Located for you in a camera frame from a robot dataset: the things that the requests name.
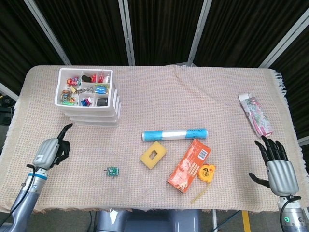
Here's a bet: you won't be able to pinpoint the metal keychain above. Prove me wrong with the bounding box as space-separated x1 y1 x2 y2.
74 87 94 95

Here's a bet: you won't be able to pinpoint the red clips clear packet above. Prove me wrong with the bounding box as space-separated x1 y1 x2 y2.
98 70 110 83

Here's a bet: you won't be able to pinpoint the floral tissue pack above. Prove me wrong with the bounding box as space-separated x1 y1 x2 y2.
238 93 274 137

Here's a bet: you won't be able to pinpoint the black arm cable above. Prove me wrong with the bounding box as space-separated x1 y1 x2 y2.
0 163 37 225
279 196 302 232

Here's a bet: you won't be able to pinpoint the clear plastic drawer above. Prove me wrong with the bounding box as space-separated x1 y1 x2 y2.
57 105 117 116
69 119 121 128

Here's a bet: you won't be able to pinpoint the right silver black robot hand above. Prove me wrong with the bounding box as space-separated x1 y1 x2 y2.
248 135 300 195

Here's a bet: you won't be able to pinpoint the blue cling film roll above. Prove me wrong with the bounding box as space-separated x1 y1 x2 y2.
141 128 208 141

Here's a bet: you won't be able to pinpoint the grey robot torso base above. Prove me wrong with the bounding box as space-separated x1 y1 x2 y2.
95 209 202 232

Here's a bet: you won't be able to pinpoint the small green toy tank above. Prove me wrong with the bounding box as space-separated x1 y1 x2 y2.
104 166 120 177

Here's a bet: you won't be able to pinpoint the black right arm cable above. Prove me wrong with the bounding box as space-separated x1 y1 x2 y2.
279 196 302 232

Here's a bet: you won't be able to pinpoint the stacked coloured round magnets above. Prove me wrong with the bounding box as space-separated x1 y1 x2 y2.
79 96 94 107

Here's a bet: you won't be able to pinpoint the beige woven tablecloth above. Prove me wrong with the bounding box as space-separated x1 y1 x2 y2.
0 64 302 215

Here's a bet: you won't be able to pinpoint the black equipment with cables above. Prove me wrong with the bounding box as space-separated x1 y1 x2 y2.
0 94 15 125

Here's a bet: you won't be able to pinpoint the yellow tape measure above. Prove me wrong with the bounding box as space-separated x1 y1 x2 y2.
191 163 217 205

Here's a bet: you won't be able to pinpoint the green orange wrapped candy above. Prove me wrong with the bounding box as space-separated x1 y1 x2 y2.
61 90 78 106

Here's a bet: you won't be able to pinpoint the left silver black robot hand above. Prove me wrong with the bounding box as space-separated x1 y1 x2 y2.
32 123 73 171

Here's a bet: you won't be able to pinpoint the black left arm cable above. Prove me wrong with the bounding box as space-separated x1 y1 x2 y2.
0 163 37 225

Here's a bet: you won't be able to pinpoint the orange cardboard carton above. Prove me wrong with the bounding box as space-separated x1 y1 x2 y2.
166 139 212 194

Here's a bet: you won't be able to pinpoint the white table leg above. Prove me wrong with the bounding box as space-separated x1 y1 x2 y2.
211 209 218 232

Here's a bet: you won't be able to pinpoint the black curtain partition panel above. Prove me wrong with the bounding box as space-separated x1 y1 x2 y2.
187 0 309 68
24 0 136 66
118 0 213 66
0 0 72 101
259 14 309 145

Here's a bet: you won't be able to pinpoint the white compartment organizer box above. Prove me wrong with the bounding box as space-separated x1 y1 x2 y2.
55 68 123 128

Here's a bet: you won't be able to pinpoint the blue floor cable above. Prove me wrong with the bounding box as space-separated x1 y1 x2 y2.
217 209 242 232

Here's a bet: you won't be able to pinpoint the yellow sponge with hole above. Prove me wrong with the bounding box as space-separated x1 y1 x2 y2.
139 141 168 170

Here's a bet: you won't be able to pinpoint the red yellow wrapped candy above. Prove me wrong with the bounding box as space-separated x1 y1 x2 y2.
66 76 81 86

